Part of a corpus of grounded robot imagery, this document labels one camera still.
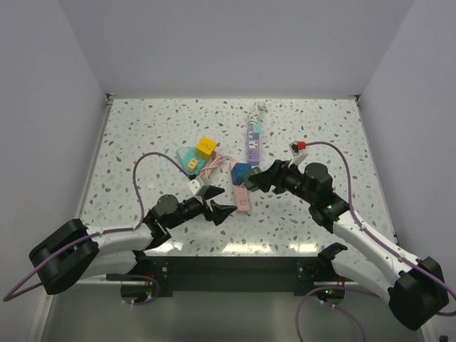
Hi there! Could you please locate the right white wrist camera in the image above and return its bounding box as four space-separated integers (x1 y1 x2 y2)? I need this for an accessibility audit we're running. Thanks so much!
289 141 309 166

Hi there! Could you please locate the blue cube socket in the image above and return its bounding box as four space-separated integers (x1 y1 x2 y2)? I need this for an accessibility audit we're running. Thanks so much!
231 162 252 185

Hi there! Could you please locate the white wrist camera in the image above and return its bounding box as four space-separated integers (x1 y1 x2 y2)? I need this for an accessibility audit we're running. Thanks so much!
187 177 207 196
289 141 309 166

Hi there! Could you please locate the teal power strip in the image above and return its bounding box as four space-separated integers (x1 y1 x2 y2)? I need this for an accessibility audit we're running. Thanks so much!
176 147 207 175

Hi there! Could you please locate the purple power strip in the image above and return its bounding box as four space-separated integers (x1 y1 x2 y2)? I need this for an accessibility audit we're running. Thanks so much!
247 124 261 166

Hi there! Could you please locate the aluminium rail frame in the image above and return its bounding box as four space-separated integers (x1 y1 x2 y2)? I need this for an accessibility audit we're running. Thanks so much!
26 93 117 342

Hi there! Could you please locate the small yellow adapter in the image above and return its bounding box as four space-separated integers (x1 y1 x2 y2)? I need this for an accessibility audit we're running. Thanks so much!
187 158 199 172

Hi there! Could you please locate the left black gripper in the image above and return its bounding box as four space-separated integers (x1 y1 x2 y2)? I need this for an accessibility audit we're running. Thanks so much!
167 185 236 229

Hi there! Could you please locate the striped braided cord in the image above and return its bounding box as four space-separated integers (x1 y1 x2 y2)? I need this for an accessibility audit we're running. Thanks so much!
247 101 266 125

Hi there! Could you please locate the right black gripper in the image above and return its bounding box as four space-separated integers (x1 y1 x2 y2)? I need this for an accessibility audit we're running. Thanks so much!
249 160 316 204

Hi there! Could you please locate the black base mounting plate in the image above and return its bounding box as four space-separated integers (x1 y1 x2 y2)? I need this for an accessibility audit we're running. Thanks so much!
106 242 348 299

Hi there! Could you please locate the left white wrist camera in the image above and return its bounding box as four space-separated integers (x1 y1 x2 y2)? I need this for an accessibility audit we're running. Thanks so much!
187 177 207 196

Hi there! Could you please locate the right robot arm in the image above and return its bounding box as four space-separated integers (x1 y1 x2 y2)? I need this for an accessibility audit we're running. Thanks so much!
247 160 450 331

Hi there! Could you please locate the dark green cube socket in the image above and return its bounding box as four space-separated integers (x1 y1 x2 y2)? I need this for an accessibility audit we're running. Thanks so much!
242 167 261 192

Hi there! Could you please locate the yellow cube socket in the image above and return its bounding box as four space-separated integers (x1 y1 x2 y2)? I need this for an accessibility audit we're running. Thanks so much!
195 136 217 161

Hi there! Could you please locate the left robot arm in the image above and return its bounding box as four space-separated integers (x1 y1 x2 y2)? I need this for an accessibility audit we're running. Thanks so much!
28 185 237 294

